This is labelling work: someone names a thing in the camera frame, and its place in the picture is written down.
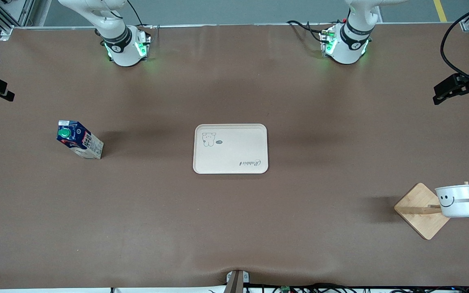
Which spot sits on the blue white milk carton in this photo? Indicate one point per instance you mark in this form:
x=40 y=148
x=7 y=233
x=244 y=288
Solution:
x=82 y=142

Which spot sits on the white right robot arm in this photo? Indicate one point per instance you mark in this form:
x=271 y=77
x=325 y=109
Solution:
x=124 y=53

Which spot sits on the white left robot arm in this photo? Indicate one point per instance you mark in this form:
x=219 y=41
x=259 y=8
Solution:
x=346 y=53

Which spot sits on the cream rectangular tray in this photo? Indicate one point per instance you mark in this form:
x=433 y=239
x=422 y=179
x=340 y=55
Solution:
x=234 y=150

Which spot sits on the wooden mug tree stand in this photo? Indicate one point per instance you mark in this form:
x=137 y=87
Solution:
x=419 y=211

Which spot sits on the small green circuit board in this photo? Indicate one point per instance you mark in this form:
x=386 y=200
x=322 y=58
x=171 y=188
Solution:
x=286 y=289

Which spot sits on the grey camera post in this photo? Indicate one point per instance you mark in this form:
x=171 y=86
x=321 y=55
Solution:
x=236 y=283

